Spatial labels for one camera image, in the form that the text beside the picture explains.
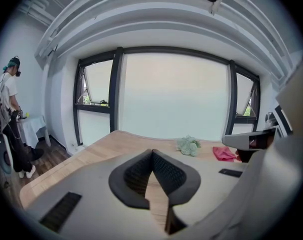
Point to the white ceiling pipes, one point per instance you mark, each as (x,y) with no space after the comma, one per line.
(36,9)

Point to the grey rounded floor appliance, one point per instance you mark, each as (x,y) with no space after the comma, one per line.
(2,151)

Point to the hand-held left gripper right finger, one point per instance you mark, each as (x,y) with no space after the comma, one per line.
(189,184)

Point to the black window frame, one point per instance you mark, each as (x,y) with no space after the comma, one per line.
(115,89)

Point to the pale green crumpled cloth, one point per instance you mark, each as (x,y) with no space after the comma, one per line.
(189,146)

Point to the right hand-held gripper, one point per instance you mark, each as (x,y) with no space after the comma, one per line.
(235,140)

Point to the red cloth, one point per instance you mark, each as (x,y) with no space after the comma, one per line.
(224,154)

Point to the small table with white cloth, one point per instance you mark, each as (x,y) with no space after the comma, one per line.
(32,129)

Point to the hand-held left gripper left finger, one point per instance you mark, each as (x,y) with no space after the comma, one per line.
(119,184)

